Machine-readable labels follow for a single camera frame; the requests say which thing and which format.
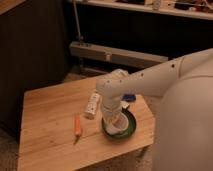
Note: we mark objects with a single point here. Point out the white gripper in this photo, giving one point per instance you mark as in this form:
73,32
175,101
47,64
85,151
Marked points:
111,111

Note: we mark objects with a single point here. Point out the white ceramic cup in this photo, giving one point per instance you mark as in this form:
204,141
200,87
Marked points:
118,126

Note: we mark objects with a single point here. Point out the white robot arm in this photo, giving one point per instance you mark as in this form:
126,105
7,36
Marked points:
183,137

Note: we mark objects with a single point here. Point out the blue sponge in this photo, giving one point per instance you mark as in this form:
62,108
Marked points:
129,97

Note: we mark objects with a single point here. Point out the white bottle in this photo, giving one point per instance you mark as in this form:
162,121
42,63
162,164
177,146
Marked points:
91,107

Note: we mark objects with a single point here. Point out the green plate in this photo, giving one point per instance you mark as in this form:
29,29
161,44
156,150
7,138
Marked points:
128,132

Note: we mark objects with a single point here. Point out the orange carrot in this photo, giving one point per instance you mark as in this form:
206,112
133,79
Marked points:
77,128

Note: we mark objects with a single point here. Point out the grey metal beam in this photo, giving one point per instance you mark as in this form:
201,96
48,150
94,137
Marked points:
115,55

